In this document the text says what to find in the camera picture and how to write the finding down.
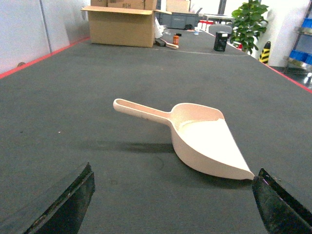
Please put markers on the grey plastic crate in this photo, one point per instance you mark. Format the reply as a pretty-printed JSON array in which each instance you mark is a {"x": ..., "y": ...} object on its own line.
[{"x": 184, "y": 21}]

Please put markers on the large open cardboard box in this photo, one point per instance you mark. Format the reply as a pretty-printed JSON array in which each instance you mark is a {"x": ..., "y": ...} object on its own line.
[{"x": 124, "y": 26}]

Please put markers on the green potted plant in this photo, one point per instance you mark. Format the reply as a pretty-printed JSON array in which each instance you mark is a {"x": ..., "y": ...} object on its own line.
[{"x": 248, "y": 24}]

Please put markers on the orange can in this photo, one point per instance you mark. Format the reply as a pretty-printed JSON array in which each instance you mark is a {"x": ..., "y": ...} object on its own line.
[{"x": 176, "y": 40}]

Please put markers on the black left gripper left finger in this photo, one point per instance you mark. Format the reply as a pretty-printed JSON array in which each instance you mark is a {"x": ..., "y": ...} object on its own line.
[{"x": 59, "y": 210}]

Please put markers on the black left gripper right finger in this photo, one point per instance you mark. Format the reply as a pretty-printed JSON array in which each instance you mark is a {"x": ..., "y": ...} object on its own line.
[{"x": 281, "y": 212}]

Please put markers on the beige plastic dustpan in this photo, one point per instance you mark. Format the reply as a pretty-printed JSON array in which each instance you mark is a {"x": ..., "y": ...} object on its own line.
[{"x": 200, "y": 136}]

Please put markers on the blue bin on far shelf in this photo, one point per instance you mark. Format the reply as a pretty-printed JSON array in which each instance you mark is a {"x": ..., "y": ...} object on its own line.
[{"x": 301, "y": 56}]

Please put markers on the black box on table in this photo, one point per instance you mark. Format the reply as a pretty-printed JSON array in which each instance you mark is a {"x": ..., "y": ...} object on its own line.
[{"x": 221, "y": 39}]

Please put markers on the yellow black striped bollard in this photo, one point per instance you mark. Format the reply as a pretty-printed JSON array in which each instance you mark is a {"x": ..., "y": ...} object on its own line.
[{"x": 264, "y": 56}]

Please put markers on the metal shelf rack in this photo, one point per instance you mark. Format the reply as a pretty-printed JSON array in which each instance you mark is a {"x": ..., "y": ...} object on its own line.
[{"x": 303, "y": 43}]

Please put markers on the wooden handled brush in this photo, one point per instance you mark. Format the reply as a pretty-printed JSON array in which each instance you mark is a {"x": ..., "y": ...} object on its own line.
[{"x": 163, "y": 43}]

